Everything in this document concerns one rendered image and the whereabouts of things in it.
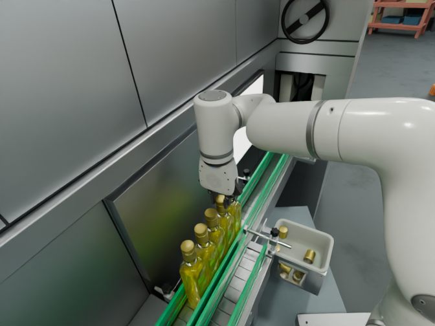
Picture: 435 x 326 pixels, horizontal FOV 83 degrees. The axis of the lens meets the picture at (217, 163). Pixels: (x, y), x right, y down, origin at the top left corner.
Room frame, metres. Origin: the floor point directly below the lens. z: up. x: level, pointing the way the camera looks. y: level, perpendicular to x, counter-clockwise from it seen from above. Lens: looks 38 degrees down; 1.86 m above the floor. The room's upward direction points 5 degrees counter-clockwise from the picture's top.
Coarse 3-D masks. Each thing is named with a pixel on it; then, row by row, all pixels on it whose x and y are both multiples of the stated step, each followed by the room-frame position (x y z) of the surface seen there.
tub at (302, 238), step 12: (288, 228) 0.64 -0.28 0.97; (300, 228) 0.62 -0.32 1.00; (312, 228) 0.61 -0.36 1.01; (288, 240) 0.61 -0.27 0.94; (300, 240) 0.61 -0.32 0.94; (312, 240) 0.59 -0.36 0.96; (324, 240) 0.57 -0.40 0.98; (276, 252) 0.51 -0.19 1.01; (288, 252) 0.55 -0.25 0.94; (300, 252) 0.55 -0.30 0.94; (324, 252) 0.54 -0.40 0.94; (300, 264) 0.46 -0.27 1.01; (312, 264) 0.50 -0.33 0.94; (324, 264) 0.46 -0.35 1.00
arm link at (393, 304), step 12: (396, 288) 0.18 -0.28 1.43; (384, 300) 0.19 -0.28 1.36; (396, 300) 0.17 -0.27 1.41; (372, 312) 0.23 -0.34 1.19; (384, 312) 0.17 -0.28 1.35; (396, 312) 0.16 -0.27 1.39; (408, 312) 0.15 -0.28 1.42; (384, 324) 0.19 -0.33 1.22; (396, 324) 0.15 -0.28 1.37; (408, 324) 0.14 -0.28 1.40; (420, 324) 0.13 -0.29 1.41; (432, 324) 0.13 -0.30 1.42
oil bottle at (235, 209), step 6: (234, 204) 0.54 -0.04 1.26; (240, 204) 0.56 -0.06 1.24; (228, 210) 0.53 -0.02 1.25; (234, 210) 0.53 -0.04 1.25; (240, 210) 0.55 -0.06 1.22; (234, 216) 0.52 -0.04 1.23; (240, 216) 0.55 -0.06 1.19; (234, 222) 0.52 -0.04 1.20; (240, 222) 0.55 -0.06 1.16; (234, 228) 0.52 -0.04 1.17; (240, 228) 0.55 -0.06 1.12; (234, 234) 0.52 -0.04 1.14
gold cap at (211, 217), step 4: (208, 208) 0.47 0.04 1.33; (212, 208) 0.47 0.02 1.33; (208, 212) 0.46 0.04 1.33; (212, 212) 0.46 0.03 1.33; (216, 212) 0.46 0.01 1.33; (208, 216) 0.44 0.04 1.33; (212, 216) 0.44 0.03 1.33; (216, 216) 0.45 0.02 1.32; (208, 220) 0.44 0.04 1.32; (212, 220) 0.44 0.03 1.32; (216, 220) 0.45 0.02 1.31; (208, 224) 0.44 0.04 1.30; (212, 224) 0.44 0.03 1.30; (216, 224) 0.45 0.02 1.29
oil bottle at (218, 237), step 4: (220, 228) 0.46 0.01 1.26; (208, 232) 0.45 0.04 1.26; (212, 232) 0.44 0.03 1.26; (216, 232) 0.44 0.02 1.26; (220, 232) 0.45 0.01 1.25; (224, 232) 0.46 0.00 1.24; (208, 236) 0.44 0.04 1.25; (212, 236) 0.43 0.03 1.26; (216, 236) 0.43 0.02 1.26; (220, 236) 0.44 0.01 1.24; (224, 236) 0.46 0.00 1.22; (212, 240) 0.43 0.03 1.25; (216, 240) 0.43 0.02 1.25; (220, 240) 0.44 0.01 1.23; (224, 240) 0.46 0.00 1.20; (216, 244) 0.42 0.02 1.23; (220, 244) 0.43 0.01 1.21; (224, 244) 0.45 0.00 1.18; (220, 248) 0.43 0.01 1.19; (224, 248) 0.45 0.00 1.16; (220, 252) 0.43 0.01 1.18; (224, 252) 0.45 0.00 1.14; (220, 256) 0.43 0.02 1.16; (224, 256) 0.45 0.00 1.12; (220, 260) 0.43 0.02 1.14; (220, 264) 0.42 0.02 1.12
